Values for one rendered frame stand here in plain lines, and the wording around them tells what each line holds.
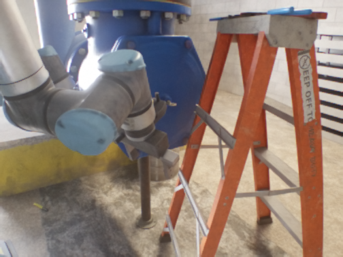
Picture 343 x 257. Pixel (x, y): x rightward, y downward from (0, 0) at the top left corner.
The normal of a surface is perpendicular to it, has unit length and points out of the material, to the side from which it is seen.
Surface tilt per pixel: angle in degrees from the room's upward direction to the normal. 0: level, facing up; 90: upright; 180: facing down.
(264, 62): 87
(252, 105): 87
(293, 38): 85
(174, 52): 75
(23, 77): 101
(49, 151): 90
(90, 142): 115
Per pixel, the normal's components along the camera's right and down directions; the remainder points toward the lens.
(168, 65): 0.55, 0.16
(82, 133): -0.22, 0.71
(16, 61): 0.63, 0.47
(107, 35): -0.32, 0.34
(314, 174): 0.18, 0.30
